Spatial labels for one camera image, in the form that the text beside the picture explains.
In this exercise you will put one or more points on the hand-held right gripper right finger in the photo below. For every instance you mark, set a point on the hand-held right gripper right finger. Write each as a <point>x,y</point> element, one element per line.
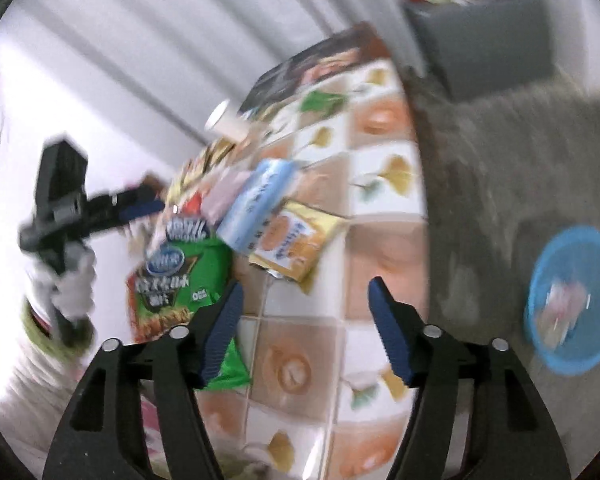
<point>390,330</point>

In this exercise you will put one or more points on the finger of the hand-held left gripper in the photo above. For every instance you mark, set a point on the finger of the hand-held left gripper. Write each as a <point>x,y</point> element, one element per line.
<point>140,207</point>

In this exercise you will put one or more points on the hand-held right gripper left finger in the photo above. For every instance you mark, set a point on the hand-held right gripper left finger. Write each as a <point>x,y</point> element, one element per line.
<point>221,330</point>

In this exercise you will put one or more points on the green snack bag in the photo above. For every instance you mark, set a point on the green snack bag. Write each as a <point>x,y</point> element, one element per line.
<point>200,260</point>

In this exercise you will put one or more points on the blue tissue packet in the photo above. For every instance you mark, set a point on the blue tissue packet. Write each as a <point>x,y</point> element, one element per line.
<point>255,205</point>

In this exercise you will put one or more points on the blue plastic basin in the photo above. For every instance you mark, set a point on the blue plastic basin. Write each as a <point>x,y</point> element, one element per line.
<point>545,260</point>

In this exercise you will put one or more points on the person's left hand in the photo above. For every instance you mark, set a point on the person's left hand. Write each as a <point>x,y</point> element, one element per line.
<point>72,285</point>

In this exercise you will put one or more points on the yellow red snack packet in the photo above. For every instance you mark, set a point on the yellow red snack packet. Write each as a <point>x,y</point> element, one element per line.
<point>200,165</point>

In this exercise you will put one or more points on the pink packet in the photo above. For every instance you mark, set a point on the pink packet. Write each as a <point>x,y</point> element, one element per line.
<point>225,192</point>

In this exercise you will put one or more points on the white paper cup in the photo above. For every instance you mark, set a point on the white paper cup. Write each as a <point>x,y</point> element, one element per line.
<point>225,120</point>

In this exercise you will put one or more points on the pale crumpled wrapper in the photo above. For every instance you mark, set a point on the pale crumpled wrapper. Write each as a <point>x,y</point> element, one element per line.
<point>565,310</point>

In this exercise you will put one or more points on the grey cabinet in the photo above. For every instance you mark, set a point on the grey cabinet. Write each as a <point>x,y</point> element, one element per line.
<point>480,45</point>

